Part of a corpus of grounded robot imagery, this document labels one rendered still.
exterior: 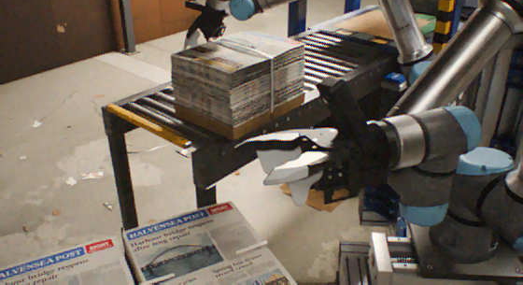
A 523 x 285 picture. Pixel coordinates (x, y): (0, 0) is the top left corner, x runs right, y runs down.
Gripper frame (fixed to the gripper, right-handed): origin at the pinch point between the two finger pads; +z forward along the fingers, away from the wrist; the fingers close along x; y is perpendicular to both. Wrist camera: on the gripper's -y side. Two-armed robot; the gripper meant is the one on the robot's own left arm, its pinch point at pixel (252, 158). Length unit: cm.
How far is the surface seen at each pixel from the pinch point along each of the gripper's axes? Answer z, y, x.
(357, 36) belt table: -118, 21, 166
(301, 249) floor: -62, 108, 121
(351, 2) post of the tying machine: -152, 12, 229
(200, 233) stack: 0, 35, 42
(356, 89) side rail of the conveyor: -89, 34, 120
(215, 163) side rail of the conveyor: -15, 38, 82
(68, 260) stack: 29, 35, 43
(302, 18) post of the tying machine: -102, 14, 201
